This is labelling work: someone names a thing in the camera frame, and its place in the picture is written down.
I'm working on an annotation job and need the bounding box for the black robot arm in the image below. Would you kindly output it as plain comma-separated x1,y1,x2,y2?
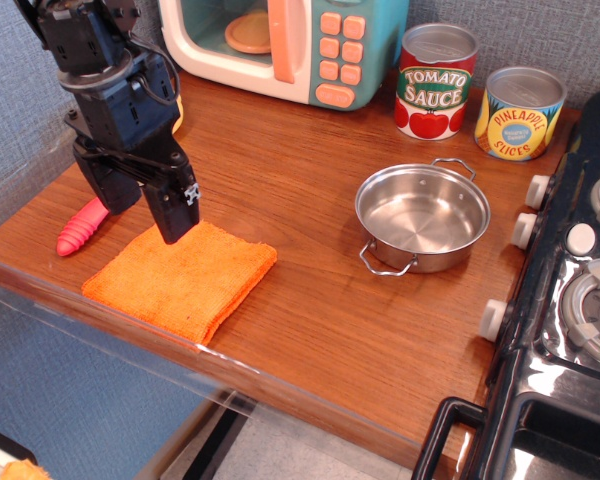
16,1,200,244

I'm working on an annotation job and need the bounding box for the white round stove button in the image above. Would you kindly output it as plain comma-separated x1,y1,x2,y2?
566,223,596,256

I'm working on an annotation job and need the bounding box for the grey stove burner front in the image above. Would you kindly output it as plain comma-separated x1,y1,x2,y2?
560,259,600,363

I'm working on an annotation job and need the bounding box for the teal toy microwave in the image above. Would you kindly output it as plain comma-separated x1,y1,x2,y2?
159,1,409,111

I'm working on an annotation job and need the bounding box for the pineapple slices can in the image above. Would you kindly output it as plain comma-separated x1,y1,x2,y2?
474,66,567,161

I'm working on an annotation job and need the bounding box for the orange toy plate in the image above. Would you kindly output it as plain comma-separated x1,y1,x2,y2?
224,10,271,55

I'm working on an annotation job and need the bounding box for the pink ridged toy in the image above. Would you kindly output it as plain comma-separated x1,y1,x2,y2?
56,198,109,257

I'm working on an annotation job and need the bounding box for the white stove knob middle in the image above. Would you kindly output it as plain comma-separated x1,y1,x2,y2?
511,213,537,250

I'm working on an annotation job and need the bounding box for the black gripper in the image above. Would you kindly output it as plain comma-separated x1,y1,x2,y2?
63,49,201,244

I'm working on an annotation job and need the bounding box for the small steel pot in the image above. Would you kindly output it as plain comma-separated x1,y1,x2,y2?
355,158,491,277

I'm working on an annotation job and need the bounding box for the orange fuzzy object corner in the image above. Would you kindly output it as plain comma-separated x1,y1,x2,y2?
0,459,51,480

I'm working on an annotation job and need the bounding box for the white stove knob top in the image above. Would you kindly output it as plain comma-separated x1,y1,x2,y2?
525,175,551,210

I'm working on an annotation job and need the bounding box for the black toy stove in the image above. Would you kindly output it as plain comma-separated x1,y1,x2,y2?
411,85,600,480

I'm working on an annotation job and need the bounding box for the white stove knob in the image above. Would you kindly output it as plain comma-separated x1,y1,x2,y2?
525,175,551,210
511,213,537,250
479,299,508,343

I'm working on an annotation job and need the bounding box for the white stove knob bottom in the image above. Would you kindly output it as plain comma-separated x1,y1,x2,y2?
479,299,508,343

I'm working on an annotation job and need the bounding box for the black oven door handle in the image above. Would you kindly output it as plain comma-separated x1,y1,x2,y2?
412,397,487,480

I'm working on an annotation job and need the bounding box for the tomato sauce can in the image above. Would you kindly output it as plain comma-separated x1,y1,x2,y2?
394,23,479,140

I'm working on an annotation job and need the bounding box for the orange folded cloth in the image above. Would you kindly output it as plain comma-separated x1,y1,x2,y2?
82,221,277,346

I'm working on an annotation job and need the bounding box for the clear acrylic table guard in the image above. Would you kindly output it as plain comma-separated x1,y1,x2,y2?
0,264,414,479

